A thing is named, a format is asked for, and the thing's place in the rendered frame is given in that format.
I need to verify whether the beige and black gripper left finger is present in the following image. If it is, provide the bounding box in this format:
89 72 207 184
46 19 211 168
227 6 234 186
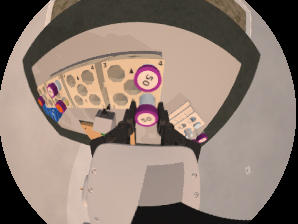
90 101 137 157

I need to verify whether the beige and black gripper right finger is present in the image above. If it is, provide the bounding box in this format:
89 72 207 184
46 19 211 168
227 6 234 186
157 102 201 162

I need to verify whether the blue tube rack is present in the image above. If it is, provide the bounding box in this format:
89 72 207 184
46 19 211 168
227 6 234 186
43 105 63 122

